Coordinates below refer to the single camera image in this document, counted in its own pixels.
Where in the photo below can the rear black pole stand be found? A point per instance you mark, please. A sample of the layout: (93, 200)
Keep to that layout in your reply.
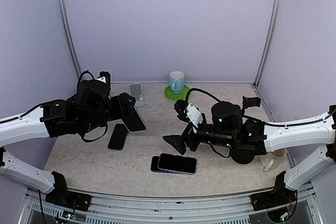
(249, 103)

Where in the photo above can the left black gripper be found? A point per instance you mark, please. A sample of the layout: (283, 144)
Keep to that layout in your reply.
(123, 108)

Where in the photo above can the aluminium corner post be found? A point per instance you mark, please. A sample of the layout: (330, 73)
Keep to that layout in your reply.
(69, 39)
(268, 41)

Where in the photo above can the left bottom teal phone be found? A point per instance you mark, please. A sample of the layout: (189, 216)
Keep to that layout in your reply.
(118, 137)

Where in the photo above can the black phone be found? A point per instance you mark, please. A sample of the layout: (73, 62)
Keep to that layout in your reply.
(179, 164)
(133, 120)

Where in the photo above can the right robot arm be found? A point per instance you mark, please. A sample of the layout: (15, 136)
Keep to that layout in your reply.
(247, 137)

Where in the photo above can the right aluminium corner post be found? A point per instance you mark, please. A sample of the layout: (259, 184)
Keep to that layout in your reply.
(268, 41)

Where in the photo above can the light blue mug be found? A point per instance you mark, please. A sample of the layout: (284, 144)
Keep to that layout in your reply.
(177, 81)

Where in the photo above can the white folding phone stand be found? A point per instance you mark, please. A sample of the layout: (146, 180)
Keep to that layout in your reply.
(136, 91)

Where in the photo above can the green saucer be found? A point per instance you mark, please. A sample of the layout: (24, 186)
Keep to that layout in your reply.
(172, 96)

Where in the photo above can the centre bottom blue phone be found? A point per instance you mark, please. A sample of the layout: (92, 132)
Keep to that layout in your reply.
(154, 166)

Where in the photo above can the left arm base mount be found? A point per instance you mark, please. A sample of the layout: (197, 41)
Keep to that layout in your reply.
(62, 196)

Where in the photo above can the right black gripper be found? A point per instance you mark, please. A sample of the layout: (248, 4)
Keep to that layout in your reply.
(180, 146)

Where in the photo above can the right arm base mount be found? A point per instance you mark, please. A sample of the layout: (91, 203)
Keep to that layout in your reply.
(278, 196)

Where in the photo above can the left aluminium corner post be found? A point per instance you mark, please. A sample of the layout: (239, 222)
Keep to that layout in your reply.
(69, 39)

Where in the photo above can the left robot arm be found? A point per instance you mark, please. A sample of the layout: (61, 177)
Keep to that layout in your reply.
(91, 107)

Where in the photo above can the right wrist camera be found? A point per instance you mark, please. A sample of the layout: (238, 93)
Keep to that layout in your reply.
(180, 107)

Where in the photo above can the cream ceramic mug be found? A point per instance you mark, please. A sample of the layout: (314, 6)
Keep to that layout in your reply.
(272, 159)

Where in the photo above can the front aluminium rail frame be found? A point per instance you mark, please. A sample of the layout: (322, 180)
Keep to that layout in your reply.
(109, 208)

